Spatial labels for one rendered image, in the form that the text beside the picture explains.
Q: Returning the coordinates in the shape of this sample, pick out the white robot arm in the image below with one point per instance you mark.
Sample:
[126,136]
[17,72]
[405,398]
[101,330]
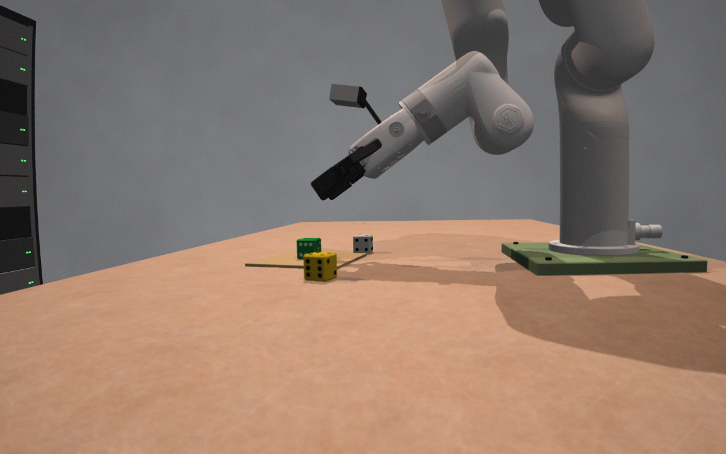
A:
[612,42]

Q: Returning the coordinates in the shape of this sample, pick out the yellow die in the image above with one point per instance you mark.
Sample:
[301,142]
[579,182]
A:
[320,266]

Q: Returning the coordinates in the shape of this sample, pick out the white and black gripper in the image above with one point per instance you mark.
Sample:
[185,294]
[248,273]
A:
[376,152]

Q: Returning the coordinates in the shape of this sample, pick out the white die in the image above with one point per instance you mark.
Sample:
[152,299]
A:
[362,244]

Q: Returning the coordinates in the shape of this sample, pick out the tan square mat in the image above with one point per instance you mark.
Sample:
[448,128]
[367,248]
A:
[290,260]

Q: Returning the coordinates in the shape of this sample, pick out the green die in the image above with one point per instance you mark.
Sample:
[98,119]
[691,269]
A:
[308,245]

